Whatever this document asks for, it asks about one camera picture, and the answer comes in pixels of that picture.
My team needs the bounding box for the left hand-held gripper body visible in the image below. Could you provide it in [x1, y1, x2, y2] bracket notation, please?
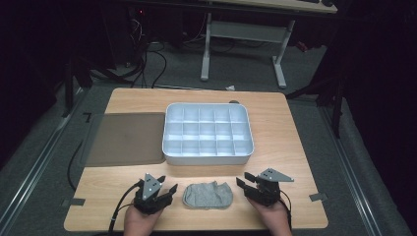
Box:
[133, 172, 174, 216]

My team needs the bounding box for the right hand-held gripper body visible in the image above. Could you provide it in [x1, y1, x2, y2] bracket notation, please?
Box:
[243, 167, 295, 207]

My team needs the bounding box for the grey sock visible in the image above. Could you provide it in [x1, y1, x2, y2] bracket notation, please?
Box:
[181, 180, 234, 210]

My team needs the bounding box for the white divided storage box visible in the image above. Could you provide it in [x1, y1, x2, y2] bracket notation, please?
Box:
[161, 102, 256, 166]

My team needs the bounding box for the person's left hand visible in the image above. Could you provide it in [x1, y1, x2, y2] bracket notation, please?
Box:
[123, 204, 165, 236]

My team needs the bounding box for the person's right hand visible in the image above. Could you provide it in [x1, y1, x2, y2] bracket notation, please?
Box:
[246, 198, 293, 236]

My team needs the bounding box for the black stand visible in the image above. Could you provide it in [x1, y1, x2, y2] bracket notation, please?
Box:
[60, 57, 94, 119]
[284, 73, 346, 140]

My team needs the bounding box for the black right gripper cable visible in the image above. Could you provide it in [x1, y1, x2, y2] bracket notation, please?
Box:
[278, 189, 293, 231]

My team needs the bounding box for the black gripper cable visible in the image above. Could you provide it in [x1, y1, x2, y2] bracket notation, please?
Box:
[278, 189, 293, 231]
[107, 182, 145, 236]

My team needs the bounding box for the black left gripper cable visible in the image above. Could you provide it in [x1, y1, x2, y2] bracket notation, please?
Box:
[107, 182, 145, 236]

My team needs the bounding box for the black floor cable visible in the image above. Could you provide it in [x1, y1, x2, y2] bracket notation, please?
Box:
[67, 140, 85, 192]

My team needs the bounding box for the metal floor rail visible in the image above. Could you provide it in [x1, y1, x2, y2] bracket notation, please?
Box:
[0, 88, 90, 230]
[318, 103, 384, 236]

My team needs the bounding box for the bundle of black floor cables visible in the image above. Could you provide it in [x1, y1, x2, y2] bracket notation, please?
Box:
[129, 18, 169, 89]

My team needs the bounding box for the desk with white frame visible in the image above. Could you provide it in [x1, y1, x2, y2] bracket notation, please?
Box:
[200, 0, 338, 90]

